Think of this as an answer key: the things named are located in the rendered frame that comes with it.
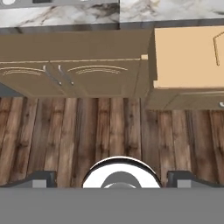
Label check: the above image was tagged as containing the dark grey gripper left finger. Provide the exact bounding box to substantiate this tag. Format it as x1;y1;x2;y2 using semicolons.
0;170;57;189

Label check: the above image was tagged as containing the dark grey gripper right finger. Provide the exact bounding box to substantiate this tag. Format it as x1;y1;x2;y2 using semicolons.
166;170;224;189

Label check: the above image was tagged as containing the open light wood drawer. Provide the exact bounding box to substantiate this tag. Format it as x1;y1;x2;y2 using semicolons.
144;25;224;111

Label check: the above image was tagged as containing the white and black round object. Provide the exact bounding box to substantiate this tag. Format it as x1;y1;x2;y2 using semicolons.
81;156;163;189

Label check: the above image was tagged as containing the brown arched cupboard door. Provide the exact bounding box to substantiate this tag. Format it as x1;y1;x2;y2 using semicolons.
0;60;66;98
50;59;143;99

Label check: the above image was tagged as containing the brown flat cupboard panel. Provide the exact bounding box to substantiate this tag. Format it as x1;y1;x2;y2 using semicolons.
0;28;153;64

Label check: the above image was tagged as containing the grey hob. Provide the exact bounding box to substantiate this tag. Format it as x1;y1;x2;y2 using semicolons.
0;0;120;11

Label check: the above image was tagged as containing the silver cupboard door handle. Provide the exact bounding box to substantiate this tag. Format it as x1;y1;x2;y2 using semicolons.
57;64;75;87
42;65;63;87

